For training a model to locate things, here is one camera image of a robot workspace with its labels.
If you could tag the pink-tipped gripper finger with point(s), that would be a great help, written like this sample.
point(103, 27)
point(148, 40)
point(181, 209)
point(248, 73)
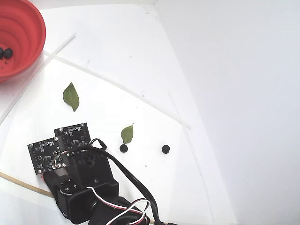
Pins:
point(48, 179)

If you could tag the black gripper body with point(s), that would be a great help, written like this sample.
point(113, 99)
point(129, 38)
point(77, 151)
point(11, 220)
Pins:
point(82, 169)

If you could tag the dark blueberry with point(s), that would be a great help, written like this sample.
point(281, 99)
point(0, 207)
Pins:
point(1, 52)
point(123, 148)
point(165, 149)
point(8, 53)

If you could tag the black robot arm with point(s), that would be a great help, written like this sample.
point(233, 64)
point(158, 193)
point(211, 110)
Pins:
point(103, 215)

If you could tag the red collapsible silicone cup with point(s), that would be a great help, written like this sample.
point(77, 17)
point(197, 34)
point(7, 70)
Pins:
point(23, 35)

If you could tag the long thin wooden stick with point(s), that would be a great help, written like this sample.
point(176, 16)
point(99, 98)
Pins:
point(23, 184)

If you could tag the green leaf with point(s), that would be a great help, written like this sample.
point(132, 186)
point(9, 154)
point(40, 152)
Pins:
point(127, 134)
point(71, 96)

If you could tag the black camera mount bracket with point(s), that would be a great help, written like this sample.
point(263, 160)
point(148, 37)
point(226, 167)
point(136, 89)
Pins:
point(93, 171)

